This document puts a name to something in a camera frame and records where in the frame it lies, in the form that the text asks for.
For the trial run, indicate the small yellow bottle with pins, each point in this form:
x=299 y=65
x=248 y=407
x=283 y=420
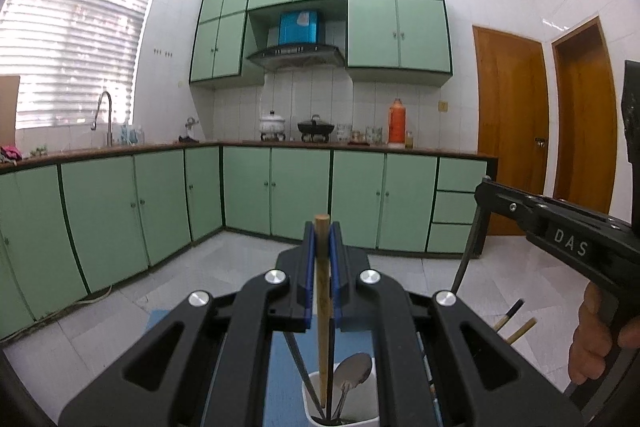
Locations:
x=409 y=140

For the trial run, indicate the bottles by sink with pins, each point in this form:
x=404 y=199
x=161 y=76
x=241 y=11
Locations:
x=131 y=136

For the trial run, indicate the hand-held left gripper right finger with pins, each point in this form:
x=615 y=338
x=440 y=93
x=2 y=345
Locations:
x=336 y=277

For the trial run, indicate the black range hood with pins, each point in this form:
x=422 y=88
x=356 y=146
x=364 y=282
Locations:
x=295 y=56

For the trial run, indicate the white utensil holder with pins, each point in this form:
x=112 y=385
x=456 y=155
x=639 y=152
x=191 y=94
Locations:
x=367 y=402

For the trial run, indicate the blue table mat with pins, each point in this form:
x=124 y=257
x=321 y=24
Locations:
x=282 y=387

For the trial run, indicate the green wall cabinet unit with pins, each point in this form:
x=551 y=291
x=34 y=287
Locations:
x=395 y=37

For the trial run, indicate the cardboard box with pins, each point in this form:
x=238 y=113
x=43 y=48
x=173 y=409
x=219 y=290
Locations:
x=9 y=112

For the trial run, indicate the large metal spoon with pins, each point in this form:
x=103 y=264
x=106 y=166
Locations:
x=352 y=369

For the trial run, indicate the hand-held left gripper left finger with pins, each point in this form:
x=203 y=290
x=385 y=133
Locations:
x=311 y=277

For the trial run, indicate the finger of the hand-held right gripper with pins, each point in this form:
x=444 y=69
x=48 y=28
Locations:
x=500 y=199

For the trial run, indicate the person's right hand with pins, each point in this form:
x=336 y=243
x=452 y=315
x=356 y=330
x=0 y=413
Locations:
x=590 y=347

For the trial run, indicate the metal kitchen faucet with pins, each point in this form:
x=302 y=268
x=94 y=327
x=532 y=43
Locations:
x=109 y=117

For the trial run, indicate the glass jar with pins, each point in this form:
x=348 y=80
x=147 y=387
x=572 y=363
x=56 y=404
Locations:
x=374 y=134
x=343 y=132

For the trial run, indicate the wooden chopstick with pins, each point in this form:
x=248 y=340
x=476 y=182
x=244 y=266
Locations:
x=522 y=329
x=322 y=297

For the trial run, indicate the blue box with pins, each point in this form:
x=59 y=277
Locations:
x=299 y=27

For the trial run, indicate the white cooking pot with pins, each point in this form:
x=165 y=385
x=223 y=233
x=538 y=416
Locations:
x=272 y=126

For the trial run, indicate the white window blinds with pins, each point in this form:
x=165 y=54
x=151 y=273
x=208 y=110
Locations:
x=75 y=42

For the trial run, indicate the pink cloth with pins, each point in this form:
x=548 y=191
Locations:
x=10 y=154

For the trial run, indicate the orange thermos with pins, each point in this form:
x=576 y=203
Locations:
x=397 y=122

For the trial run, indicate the green base cabinet unit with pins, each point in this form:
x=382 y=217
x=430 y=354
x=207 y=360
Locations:
x=300 y=192

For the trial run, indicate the plain wooden door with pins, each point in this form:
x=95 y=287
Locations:
x=585 y=122

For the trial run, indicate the black wok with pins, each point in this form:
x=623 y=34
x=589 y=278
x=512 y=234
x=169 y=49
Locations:
x=315 y=127

